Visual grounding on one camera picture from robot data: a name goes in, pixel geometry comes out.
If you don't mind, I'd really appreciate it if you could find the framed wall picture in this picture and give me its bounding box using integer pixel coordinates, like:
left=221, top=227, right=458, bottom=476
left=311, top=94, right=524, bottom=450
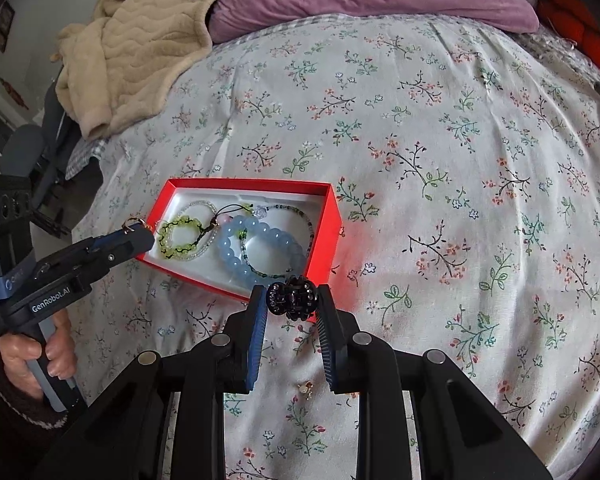
left=0, top=2, right=15, bottom=53

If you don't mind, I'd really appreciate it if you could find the green bead bracelet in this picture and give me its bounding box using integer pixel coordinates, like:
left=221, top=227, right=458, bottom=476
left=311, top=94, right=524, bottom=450
left=157, top=215, right=203, bottom=261

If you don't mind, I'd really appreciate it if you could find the red wall ornament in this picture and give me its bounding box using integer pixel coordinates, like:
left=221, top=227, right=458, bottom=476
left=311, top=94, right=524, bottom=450
left=0, top=74, right=28, bottom=108

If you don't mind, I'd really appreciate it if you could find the clear bead bracelet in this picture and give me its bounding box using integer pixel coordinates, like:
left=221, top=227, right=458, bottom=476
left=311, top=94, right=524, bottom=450
left=172, top=200, right=221, bottom=261

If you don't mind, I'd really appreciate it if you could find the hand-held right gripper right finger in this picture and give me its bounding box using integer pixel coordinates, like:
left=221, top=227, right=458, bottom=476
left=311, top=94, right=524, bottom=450
left=315, top=285, right=556, bottom=480

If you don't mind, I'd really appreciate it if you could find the person's left hand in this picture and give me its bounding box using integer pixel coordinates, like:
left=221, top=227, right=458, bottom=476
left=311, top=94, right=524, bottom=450
left=0, top=305, right=78, bottom=396

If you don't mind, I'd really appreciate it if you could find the blue bead bracelet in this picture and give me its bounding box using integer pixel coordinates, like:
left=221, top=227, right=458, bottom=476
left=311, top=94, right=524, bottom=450
left=219, top=215, right=308, bottom=281

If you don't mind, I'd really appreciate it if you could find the beige fleece blanket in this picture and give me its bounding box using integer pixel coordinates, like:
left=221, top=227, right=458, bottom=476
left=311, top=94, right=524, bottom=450
left=55, top=0, right=251, bottom=141

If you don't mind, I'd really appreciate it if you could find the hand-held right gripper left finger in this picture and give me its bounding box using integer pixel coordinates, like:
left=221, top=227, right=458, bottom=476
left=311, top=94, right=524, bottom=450
left=30, top=285, right=271, bottom=480

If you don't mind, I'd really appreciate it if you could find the black hair claw clip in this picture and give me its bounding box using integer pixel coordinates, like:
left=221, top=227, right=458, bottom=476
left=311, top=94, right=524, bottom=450
left=266, top=276, right=320, bottom=322

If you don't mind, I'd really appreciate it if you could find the red cardboard box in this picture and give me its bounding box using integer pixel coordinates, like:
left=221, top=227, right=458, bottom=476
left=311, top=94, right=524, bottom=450
left=135, top=177, right=343, bottom=303

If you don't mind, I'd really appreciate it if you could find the grey checkered sheet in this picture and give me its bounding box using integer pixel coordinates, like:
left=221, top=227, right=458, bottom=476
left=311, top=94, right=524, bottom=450
left=65, top=137, right=111, bottom=181

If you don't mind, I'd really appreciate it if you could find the orange plush toy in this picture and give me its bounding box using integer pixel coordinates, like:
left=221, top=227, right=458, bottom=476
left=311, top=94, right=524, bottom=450
left=535, top=0, right=600, bottom=78

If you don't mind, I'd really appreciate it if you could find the dark bead bracelet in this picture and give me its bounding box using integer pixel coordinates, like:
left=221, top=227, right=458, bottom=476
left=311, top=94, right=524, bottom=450
left=240, top=202, right=316, bottom=281

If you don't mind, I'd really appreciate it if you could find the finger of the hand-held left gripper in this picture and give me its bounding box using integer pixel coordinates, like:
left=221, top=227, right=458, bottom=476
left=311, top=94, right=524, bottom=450
left=82, top=239, right=157, bottom=286
left=87, top=225, right=156, bottom=257

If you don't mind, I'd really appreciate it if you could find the grey chair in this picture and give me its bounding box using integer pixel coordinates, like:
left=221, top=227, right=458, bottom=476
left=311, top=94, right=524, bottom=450
left=0, top=80, right=106, bottom=238

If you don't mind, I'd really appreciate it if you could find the person's left forearm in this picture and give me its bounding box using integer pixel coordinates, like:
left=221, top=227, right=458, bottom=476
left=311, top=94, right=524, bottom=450
left=0, top=355, right=88, bottom=480

